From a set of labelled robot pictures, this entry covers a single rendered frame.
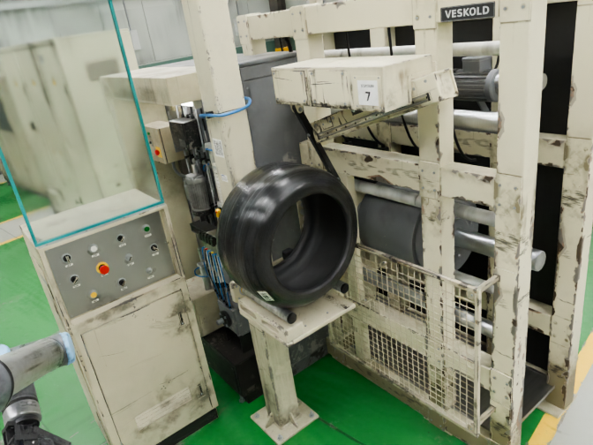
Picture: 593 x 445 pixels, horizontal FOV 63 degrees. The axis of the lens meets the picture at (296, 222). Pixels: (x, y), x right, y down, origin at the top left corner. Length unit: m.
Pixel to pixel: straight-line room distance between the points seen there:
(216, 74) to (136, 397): 1.54
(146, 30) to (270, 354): 10.12
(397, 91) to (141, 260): 1.36
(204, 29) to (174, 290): 1.18
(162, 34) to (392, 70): 10.66
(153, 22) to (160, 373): 10.14
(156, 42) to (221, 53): 10.07
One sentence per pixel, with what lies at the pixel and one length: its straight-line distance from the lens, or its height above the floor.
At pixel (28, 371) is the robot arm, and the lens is 1.20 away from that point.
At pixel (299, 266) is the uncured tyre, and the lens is 2.17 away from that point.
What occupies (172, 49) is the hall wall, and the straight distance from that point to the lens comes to 12.21.
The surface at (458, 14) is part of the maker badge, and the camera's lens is 1.80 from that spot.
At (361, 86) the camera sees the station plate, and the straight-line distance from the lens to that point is 1.68.
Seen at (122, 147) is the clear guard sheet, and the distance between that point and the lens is 2.18.
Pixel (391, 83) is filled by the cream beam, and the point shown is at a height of 1.72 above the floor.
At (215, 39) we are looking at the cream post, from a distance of 1.95.
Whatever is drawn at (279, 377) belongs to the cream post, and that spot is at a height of 0.33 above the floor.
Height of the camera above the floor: 1.97
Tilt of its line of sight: 23 degrees down
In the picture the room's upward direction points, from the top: 8 degrees counter-clockwise
